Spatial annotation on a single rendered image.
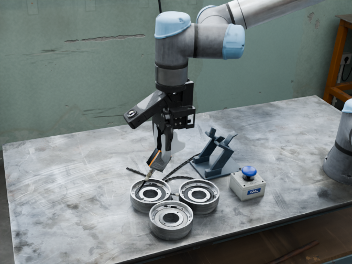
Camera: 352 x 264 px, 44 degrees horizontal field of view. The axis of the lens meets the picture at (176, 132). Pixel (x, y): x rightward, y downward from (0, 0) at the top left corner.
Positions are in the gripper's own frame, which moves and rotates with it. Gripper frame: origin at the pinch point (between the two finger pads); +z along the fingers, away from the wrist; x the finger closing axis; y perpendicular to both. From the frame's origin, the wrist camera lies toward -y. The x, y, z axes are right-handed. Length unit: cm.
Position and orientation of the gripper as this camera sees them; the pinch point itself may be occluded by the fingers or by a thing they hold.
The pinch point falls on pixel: (161, 156)
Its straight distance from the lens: 110.2
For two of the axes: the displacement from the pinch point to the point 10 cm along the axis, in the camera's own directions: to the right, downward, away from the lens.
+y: 9.1, -1.8, 3.8
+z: -0.3, 8.7, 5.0
